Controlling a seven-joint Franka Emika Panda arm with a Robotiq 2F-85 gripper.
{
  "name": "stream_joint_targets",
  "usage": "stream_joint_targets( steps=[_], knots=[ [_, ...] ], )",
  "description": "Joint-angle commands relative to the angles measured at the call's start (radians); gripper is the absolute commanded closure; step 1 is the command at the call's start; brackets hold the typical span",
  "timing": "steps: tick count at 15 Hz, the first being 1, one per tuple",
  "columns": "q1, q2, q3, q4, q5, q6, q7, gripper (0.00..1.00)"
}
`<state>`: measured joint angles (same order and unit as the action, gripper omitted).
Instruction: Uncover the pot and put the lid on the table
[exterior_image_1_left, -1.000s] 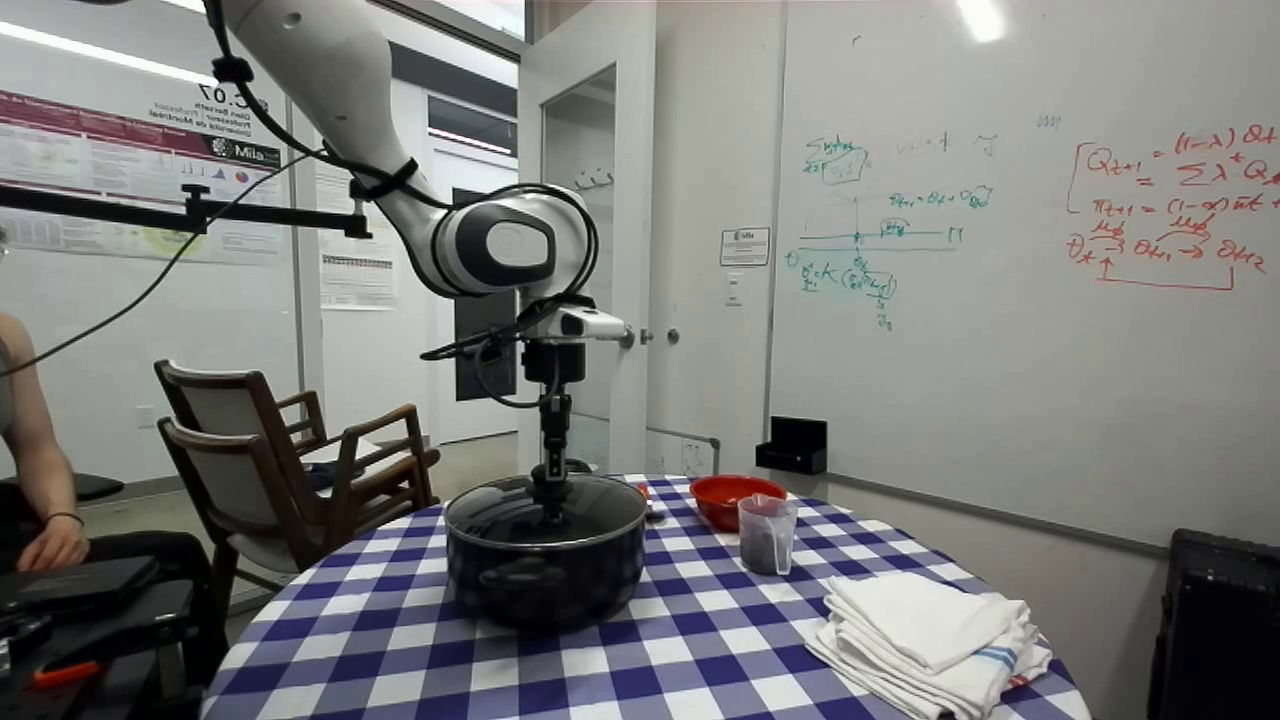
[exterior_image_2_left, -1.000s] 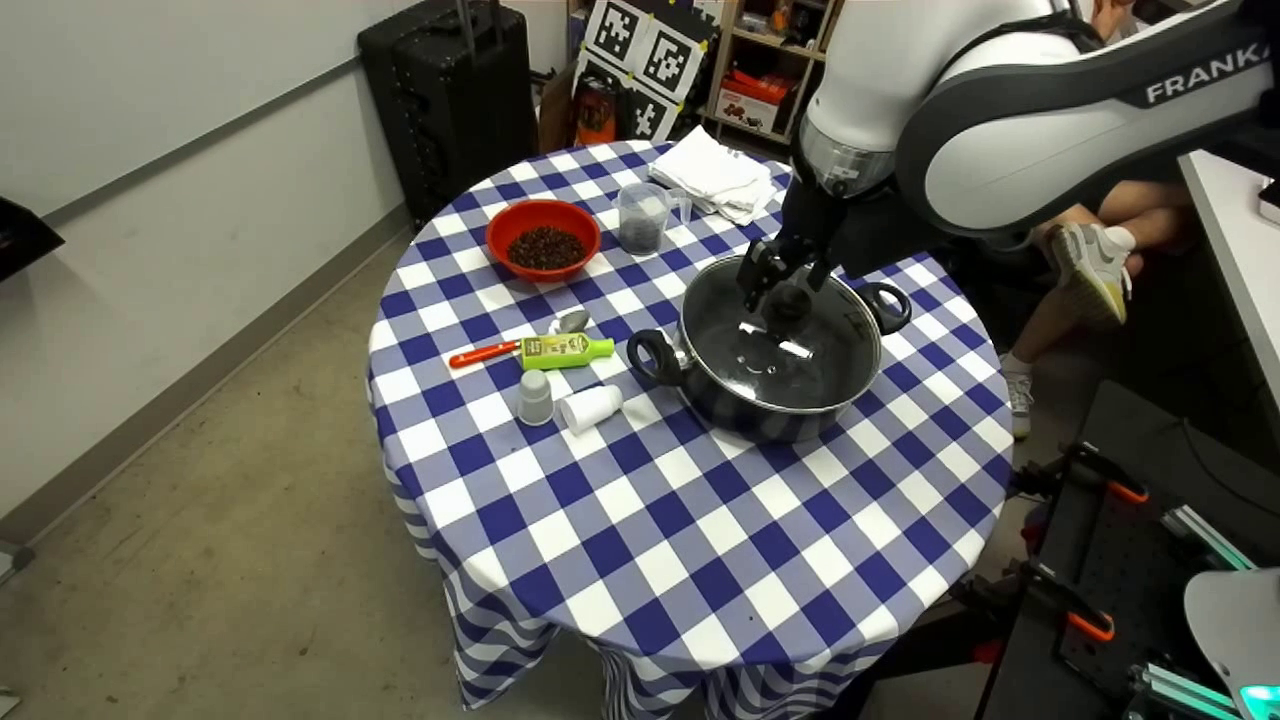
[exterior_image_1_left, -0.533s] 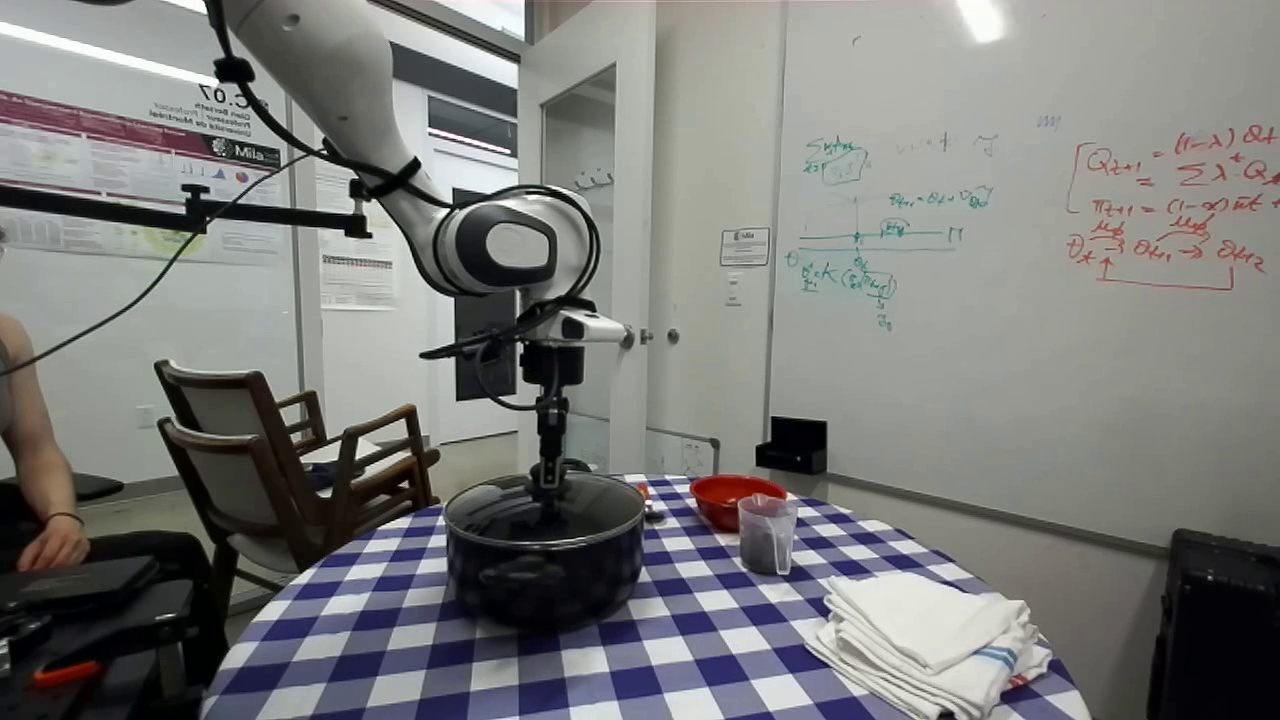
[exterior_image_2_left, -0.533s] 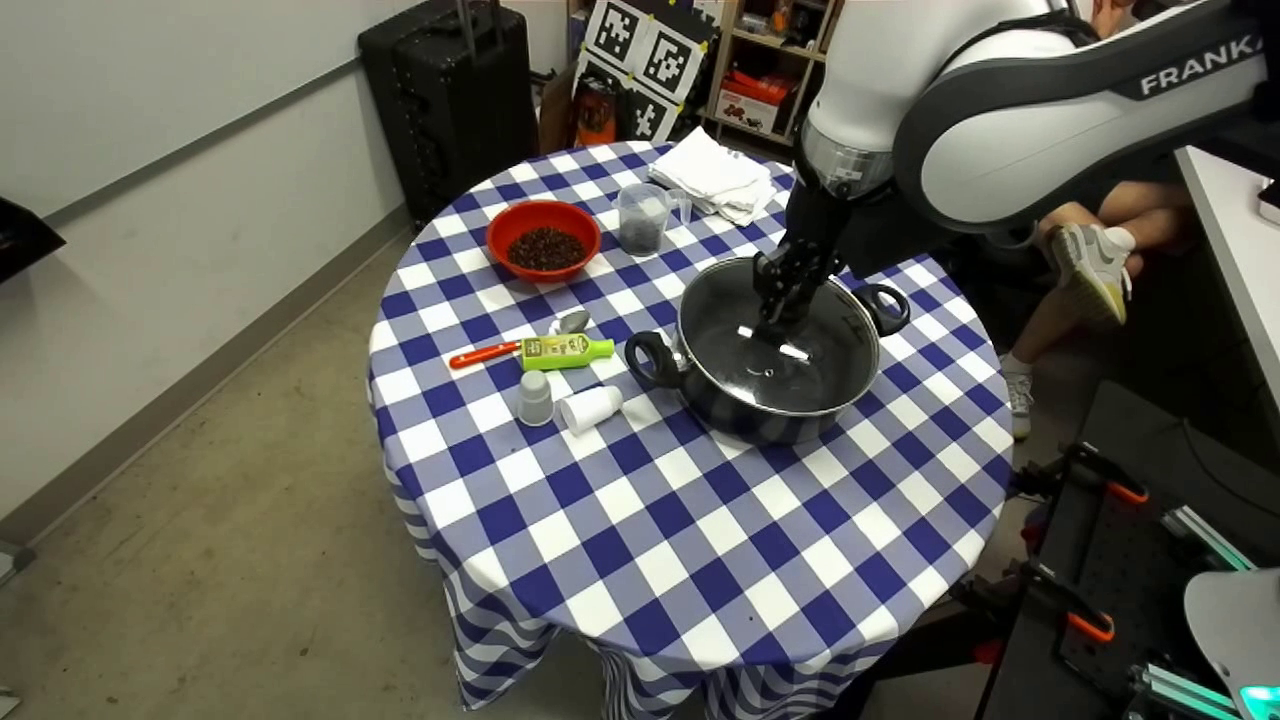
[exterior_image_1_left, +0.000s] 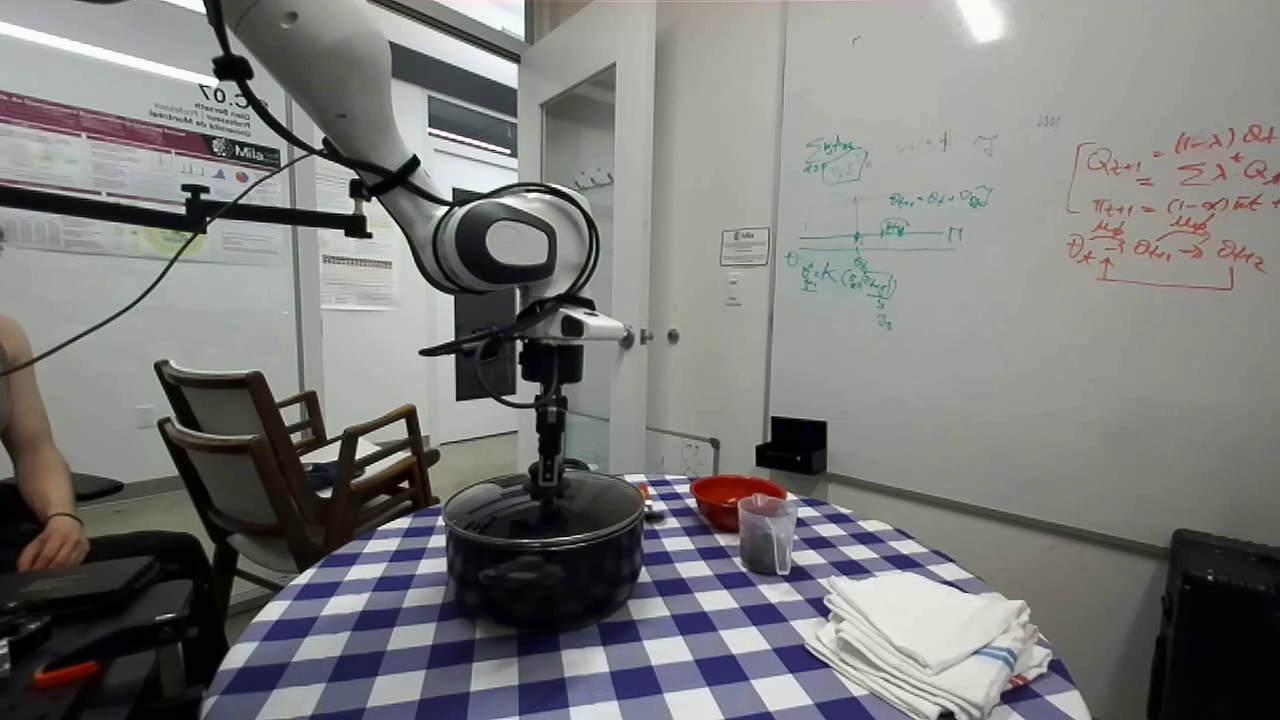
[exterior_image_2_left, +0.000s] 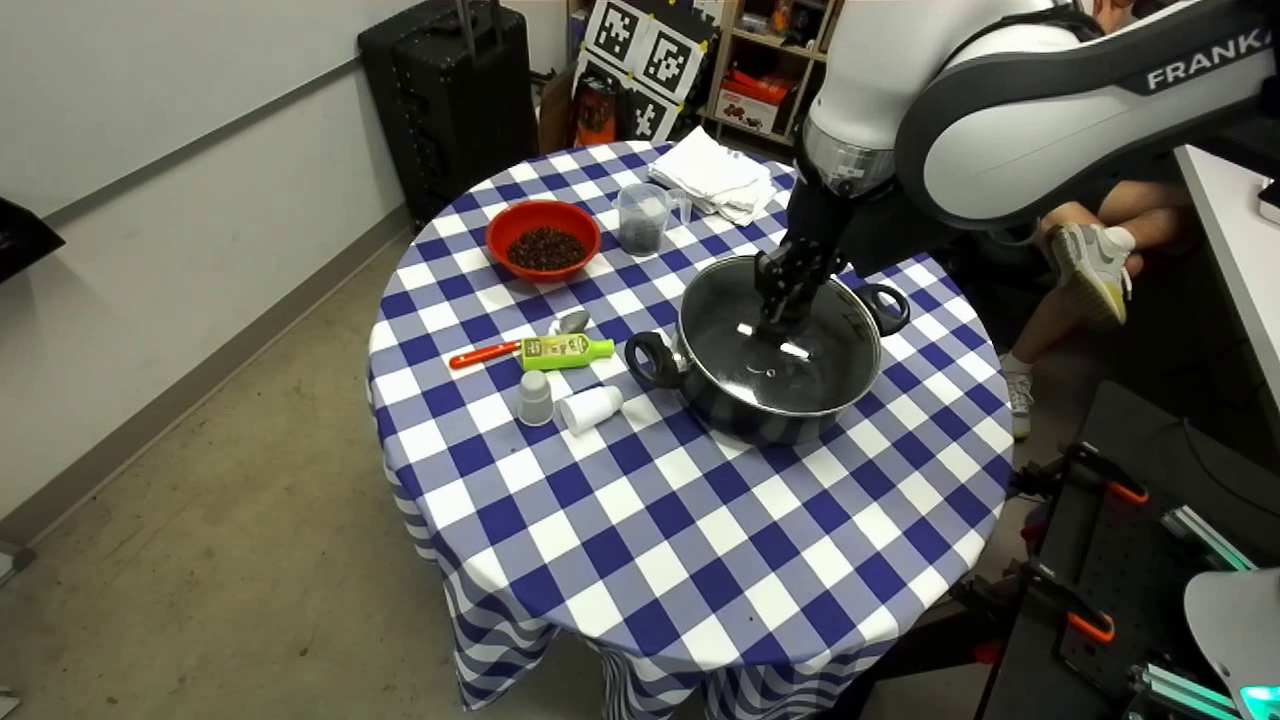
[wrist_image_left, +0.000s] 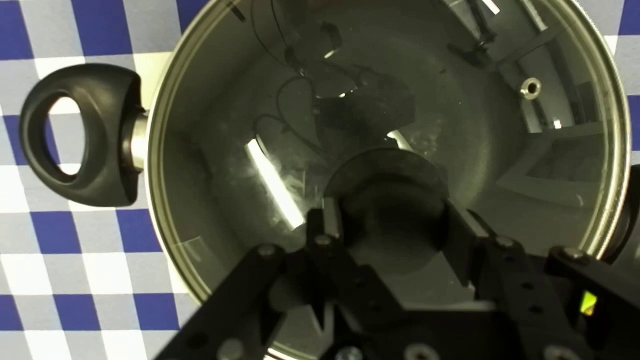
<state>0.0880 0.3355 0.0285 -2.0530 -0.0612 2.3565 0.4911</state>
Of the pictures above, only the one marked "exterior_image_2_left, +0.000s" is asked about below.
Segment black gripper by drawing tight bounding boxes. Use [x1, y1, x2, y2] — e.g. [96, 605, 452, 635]
[750, 177, 858, 345]

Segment black cooking pot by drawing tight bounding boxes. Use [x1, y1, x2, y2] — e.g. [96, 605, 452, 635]
[621, 249, 918, 452]

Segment folded white towels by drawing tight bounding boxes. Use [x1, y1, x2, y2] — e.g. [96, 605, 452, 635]
[645, 123, 780, 230]

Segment clear plastic measuring cup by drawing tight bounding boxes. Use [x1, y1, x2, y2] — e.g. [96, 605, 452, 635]
[610, 180, 698, 259]

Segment red box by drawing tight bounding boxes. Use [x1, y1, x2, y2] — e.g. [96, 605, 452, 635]
[714, 68, 790, 140]

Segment small white cup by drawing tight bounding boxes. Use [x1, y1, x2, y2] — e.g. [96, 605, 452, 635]
[553, 386, 627, 439]

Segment green tube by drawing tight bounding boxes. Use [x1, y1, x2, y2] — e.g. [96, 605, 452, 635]
[516, 333, 621, 380]

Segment grey yellow sneaker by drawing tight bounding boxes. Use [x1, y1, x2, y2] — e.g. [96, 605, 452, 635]
[1043, 222, 1141, 329]
[994, 350, 1041, 446]

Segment blue white checkered tablecloth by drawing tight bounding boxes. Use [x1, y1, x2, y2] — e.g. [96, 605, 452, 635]
[358, 138, 1021, 720]

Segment wooden shelf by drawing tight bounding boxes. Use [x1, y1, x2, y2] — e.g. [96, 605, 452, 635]
[705, 0, 846, 149]

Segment red bowl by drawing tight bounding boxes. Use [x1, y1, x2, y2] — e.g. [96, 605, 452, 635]
[479, 196, 606, 288]

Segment small white bottle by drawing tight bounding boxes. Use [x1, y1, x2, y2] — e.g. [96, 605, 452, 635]
[511, 365, 558, 432]

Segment black white marker board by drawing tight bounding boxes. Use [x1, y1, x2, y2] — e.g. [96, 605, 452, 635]
[568, 0, 718, 145]

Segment seated person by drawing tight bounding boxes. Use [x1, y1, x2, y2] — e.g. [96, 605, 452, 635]
[1033, 0, 1191, 372]

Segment orange black clamp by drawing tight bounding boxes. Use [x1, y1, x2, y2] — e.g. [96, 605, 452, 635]
[1059, 439, 1151, 514]
[1021, 557, 1123, 650]

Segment large black cabinet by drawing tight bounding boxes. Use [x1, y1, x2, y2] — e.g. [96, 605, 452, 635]
[353, 0, 542, 223]

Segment white side table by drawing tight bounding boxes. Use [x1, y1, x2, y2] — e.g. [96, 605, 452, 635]
[1166, 140, 1280, 409]

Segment black perforated robot table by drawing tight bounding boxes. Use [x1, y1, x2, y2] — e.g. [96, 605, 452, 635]
[977, 376, 1280, 720]

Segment aluminium rail with green strip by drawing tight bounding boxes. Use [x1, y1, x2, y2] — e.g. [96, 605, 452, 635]
[1128, 656, 1246, 720]
[1156, 500, 1259, 580]

